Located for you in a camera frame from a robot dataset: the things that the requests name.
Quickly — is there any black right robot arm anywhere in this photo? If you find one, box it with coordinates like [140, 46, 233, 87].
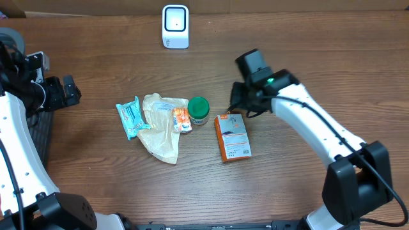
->
[230, 49, 393, 229]

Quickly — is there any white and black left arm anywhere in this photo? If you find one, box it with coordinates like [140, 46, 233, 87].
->
[1, 31, 134, 229]

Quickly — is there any beige plastic bag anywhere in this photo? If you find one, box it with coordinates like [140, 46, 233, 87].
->
[137, 93, 189, 164]

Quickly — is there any green lid jar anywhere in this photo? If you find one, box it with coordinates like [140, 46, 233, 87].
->
[188, 96, 210, 125]

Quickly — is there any grey plastic mesh basket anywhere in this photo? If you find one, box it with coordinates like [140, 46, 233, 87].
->
[1, 27, 54, 169]

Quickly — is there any white barcode scanner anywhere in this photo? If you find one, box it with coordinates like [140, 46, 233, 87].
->
[162, 4, 189, 49]

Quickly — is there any teal wipes packet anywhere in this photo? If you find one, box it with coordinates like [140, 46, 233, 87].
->
[116, 96, 151, 141]

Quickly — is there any small orange white packet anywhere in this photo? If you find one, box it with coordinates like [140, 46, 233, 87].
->
[172, 108, 192, 133]

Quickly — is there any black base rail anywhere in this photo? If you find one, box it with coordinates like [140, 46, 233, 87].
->
[135, 219, 310, 230]

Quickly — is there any orange white box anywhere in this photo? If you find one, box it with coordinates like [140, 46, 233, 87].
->
[214, 114, 252, 162]

